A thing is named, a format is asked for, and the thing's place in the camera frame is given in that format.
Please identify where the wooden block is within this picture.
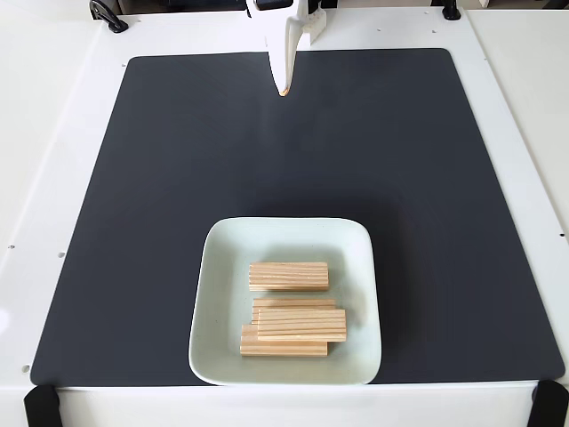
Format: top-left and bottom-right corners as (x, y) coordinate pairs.
(251, 298), (338, 326)
(256, 308), (348, 343)
(239, 323), (331, 359)
(248, 261), (331, 293)

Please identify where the pale green square plate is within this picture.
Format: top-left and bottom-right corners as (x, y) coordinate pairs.
(188, 216), (383, 387)

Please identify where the black rubber mat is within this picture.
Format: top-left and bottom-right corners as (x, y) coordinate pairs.
(29, 47), (565, 387)

